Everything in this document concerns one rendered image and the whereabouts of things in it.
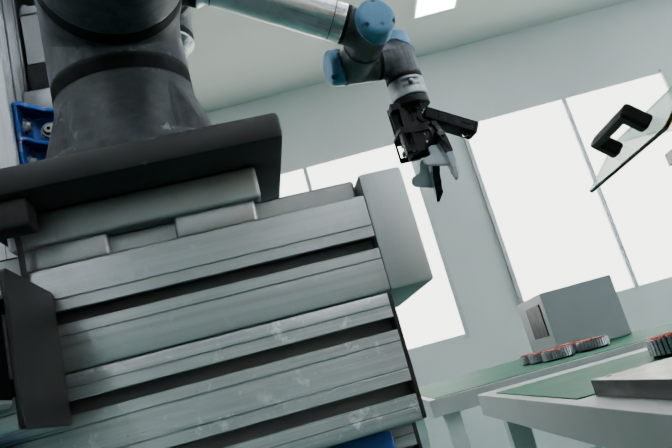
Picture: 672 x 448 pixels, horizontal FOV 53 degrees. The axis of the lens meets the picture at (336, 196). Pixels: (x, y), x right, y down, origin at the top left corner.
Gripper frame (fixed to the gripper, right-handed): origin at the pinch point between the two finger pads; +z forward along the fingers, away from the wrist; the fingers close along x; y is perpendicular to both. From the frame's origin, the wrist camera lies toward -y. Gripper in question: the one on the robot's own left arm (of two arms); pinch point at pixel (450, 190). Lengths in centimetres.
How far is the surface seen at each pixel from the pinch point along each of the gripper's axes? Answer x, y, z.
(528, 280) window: -376, -170, -10
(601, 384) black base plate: 36, 1, 39
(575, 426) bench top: 31, 5, 43
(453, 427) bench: -85, -8, 50
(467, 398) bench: -81, -13, 43
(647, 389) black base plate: 50, 3, 39
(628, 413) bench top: 53, 8, 41
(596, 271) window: -369, -221, -3
